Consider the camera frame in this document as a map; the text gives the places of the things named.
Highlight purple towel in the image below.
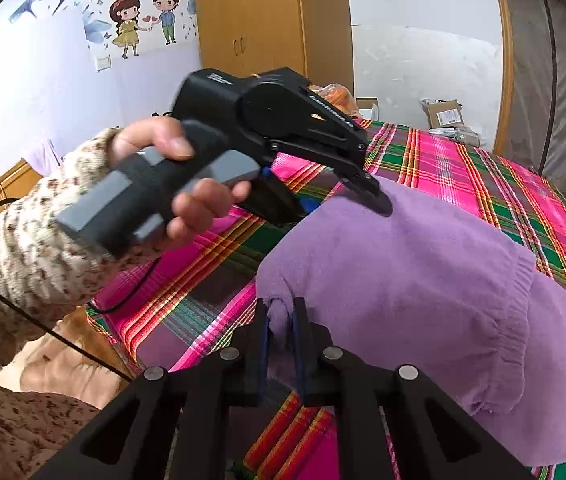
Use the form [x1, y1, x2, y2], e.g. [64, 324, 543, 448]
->
[255, 177, 566, 466]

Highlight small white open box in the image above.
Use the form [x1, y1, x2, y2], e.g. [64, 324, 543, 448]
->
[355, 96, 381, 121]

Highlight cartoon wall sticker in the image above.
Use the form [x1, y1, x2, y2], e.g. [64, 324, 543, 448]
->
[8, 0, 199, 61]

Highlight person's left forearm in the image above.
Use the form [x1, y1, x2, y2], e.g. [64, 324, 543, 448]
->
[0, 127, 174, 361]

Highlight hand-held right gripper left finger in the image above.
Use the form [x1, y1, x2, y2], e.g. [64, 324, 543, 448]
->
[30, 297, 270, 480]

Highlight pink green plaid bedsheet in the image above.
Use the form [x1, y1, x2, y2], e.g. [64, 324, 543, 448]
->
[85, 120, 566, 480]

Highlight wooden wardrobe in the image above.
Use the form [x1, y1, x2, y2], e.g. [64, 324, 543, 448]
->
[192, 0, 354, 93]

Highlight person's floral jacket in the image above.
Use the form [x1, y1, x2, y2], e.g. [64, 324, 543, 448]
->
[0, 355, 128, 480]

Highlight bag of oranges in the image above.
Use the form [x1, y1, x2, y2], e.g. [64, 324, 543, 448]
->
[320, 82, 356, 113]

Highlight person's left hand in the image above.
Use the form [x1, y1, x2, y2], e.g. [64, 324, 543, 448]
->
[109, 116, 255, 244]

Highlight black cable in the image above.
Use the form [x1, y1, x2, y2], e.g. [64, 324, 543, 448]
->
[0, 200, 136, 382]

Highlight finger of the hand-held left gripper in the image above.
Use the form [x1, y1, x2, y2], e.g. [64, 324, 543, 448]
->
[245, 179, 322, 228]
[335, 161, 395, 219]

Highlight wooden door frame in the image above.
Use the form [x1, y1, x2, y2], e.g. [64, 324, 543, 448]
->
[487, 0, 516, 158]

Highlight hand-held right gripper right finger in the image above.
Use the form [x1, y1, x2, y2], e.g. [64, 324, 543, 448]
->
[290, 297, 534, 480]

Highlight cardboard box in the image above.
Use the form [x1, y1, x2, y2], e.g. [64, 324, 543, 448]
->
[420, 99, 464, 133]

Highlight clear plastic door curtain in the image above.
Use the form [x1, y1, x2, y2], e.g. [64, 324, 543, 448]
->
[500, 0, 566, 201]

